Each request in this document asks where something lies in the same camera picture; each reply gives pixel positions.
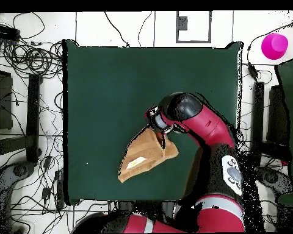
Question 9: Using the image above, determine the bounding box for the tan terry towel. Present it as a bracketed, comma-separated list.
[117, 125, 179, 184]

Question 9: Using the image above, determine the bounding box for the dark green table cloth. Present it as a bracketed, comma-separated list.
[62, 38, 244, 207]

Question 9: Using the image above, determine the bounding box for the black power adapter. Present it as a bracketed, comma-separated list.
[247, 62, 259, 82]

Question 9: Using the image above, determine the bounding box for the dark caster base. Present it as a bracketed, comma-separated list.
[255, 165, 293, 196]
[0, 160, 36, 196]

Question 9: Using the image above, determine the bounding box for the magenta plastic cup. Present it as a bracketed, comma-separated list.
[260, 32, 289, 60]

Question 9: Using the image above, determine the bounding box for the black power strip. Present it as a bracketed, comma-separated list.
[0, 23, 21, 41]

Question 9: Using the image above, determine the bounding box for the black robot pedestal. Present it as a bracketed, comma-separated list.
[117, 200, 176, 216]

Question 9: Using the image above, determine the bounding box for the grey square floor frame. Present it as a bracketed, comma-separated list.
[175, 10, 212, 44]

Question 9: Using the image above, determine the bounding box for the black metal stand frame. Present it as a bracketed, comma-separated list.
[248, 81, 293, 169]
[0, 68, 43, 164]

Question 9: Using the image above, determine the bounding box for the black cable coil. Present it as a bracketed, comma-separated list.
[0, 38, 64, 79]

